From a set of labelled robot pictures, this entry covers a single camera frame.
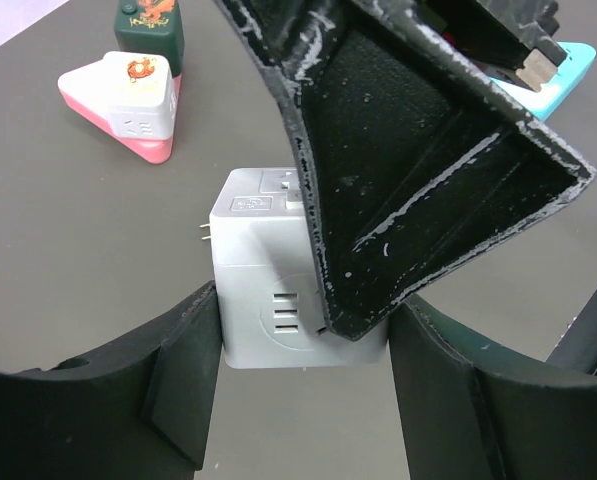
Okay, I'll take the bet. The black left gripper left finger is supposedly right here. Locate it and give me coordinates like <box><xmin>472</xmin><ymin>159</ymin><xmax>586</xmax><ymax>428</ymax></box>
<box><xmin>0</xmin><ymin>283</ymin><xmax>222</xmax><ymax>479</ymax></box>

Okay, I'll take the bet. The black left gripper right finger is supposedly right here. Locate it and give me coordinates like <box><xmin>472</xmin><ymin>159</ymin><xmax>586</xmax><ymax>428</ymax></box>
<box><xmin>389</xmin><ymin>295</ymin><xmax>597</xmax><ymax>479</ymax></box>

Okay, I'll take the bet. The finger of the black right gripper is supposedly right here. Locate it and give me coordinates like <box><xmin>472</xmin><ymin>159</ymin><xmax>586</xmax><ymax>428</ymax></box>
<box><xmin>417</xmin><ymin>0</ymin><xmax>568</xmax><ymax>92</ymax></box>
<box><xmin>219</xmin><ymin>1</ymin><xmax>596</xmax><ymax>340</ymax></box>

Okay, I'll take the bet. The grey white cube adapter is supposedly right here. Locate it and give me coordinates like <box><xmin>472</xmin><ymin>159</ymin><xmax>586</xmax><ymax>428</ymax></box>
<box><xmin>208</xmin><ymin>168</ymin><xmax>387</xmax><ymax>369</ymax></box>

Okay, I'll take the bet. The white tiger cube adapter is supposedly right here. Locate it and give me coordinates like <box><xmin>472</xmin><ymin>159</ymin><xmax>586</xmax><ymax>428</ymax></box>
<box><xmin>102</xmin><ymin>51</ymin><xmax>177</xmax><ymax>141</ymax></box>

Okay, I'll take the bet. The dark green cube adapter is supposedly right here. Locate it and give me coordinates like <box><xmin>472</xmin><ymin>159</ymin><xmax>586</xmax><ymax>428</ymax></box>
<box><xmin>114</xmin><ymin>0</ymin><xmax>185</xmax><ymax>78</ymax></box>

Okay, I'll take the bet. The pink triangular power strip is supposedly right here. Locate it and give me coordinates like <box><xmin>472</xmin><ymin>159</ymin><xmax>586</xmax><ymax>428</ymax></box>
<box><xmin>57</xmin><ymin>51</ymin><xmax>181</xmax><ymax>165</ymax></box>

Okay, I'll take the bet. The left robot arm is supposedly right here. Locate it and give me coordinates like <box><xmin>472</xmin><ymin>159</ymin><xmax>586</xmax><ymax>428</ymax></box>
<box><xmin>0</xmin><ymin>282</ymin><xmax>597</xmax><ymax>479</ymax></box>

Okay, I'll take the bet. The teal triangular power strip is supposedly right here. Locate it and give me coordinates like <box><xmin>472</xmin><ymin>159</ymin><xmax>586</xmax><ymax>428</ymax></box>
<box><xmin>487</xmin><ymin>41</ymin><xmax>597</xmax><ymax>122</ymax></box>

